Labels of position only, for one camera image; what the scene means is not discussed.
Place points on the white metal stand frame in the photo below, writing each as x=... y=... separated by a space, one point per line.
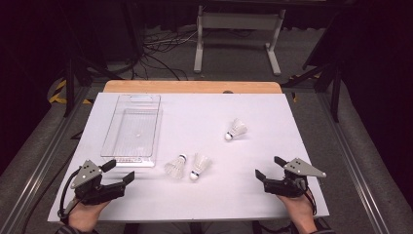
x=238 y=21

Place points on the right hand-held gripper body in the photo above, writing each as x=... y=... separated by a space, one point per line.
x=285 y=187

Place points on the white table cover sheet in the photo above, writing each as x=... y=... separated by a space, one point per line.
x=211 y=195

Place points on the person's right hand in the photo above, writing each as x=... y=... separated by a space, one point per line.
x=300 y=209

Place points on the aluminium floor rail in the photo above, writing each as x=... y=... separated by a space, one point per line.
x=43 y=162
x=352 y=162

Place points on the white feather shuttlecock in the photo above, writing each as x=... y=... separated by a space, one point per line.
x=238 y=127
x=199 y=162
x=175 y=167

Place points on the person's left hand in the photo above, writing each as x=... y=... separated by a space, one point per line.
x=84 y=216

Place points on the person's grey trousers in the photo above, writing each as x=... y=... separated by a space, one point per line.
x=224 y=228

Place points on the black tripod stand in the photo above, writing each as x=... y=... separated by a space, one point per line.
x=69 y=91
x=336 y=97

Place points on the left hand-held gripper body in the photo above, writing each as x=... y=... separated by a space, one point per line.
x=97 y=191

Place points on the clear plastic tray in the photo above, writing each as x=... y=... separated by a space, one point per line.
x=130 y=143

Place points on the yellow black floor tape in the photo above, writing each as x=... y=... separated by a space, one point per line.
x=56 y=97

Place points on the dark round table plug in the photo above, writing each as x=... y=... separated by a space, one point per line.
x=228 y=92

